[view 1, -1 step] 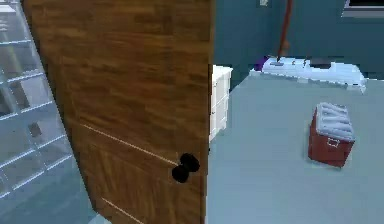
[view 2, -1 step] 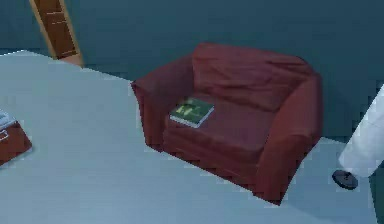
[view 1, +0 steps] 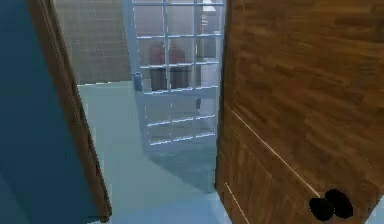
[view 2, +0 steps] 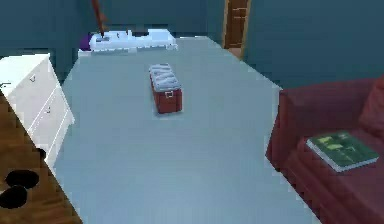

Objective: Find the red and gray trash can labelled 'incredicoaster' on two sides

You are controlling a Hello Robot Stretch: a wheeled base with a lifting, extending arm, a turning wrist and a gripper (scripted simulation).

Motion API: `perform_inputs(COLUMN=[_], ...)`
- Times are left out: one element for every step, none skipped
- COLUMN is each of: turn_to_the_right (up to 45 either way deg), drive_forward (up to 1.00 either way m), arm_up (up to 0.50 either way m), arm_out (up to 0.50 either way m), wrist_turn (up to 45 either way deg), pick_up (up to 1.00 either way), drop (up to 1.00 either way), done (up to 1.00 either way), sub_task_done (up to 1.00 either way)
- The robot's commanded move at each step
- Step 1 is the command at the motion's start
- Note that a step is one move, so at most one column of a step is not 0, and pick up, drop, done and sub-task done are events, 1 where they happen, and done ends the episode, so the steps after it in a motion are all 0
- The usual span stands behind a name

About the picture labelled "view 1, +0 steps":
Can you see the black round door knob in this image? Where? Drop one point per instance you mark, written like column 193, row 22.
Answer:
column 330, row 205

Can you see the brown wooden door frame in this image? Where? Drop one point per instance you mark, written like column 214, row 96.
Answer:
column 71, row 106

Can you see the brown wooden room door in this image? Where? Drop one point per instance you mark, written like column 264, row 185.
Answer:
column 300, row 100

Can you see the red and gray trash can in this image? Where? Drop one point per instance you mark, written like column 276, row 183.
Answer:
column 169, row 68

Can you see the white glass paned door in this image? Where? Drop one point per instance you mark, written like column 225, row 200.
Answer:
column 180, row 90

